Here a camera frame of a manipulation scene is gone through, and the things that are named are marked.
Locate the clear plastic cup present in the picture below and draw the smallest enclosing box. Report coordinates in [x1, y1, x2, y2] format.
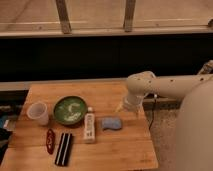
[26, 101, 49, 126]

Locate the right metal frame post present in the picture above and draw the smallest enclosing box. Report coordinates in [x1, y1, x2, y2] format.
[123, 0, 136, 32]

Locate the black cable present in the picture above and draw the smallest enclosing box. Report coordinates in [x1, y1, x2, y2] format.
[148, 94, 158, 131]

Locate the metal frame post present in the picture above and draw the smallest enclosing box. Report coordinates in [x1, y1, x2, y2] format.
[55, 0, 71, 34]
[123, 0, 136, 32]

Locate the white tube with cap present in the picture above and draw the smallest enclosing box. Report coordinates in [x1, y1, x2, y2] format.
[83, 107, 95, 143]

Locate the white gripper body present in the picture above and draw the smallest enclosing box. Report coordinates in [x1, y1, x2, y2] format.
[123, 94, 143, 112]

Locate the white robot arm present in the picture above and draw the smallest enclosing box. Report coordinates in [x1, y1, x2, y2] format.
[117, 60, 213, 171]

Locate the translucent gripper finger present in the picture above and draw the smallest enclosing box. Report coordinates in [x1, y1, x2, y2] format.
[115, 104, 123, 113]
[134, 110, 140, 118]

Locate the green ceramic bowl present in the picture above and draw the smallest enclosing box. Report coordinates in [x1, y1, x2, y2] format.
[53, 96, 88, 126]

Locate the black white striped box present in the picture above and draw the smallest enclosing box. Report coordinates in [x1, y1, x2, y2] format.
[55, 133, 72, 166]

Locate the left metal frame post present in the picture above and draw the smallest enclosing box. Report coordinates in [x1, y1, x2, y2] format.
[55, 0, 71, 34]

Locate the blue sponge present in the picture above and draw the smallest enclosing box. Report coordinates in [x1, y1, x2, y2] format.
[101, 117, 122, 130]

